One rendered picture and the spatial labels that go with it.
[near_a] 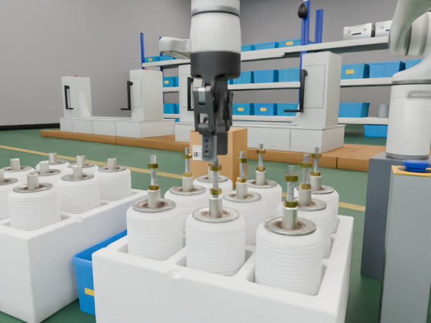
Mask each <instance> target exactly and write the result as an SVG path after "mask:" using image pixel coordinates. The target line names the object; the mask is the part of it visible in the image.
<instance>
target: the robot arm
mask: <svg viewBox="0 0 431 323"><path fill-rule="evenodd" d="M429 10H431V0H398V4H397V7H396V11H395V13H394V17H393V21H392V23H391V27H390V29H389V36H388V47H389V50H390V52H391V54H393V55H395V56H419V55H423V59H422V61H421V62H419V63H418V64H417V65H415V66H413V67H411V68H409V69H407V70H403V71H401V72H397V73H396V74H394V75H393V77H392V82H391V97H390V106H389V121H388V129H387V143H386V152H385V156H386V157H388V158H394V159H399V160H428V159H429V153H430V143H431V12H428V11H429ZM239 14H240V0H191V18H192V19H191V27H190V39H179V38H172V37H162V38H161V39H160V41H159V49H160V53H163V54H166V55H168V56H171V57H173V58H177V59H182V60H190V75H191V77H192V78H194V79H202V84H201V87H194V88H193V102H194V128H195V131H199V134H200V135H202V136H201V159H202V161H204V162H214V161H216V160H217V155H226V154H228V132H227V131H229V130H230V127H232V124H233V122H232V116H233V91H228V84H227V82H228V80H229V79H237V78H239V77H240V75H241V27H240V19H239ZM206 121H208V123H206Z"/></svg>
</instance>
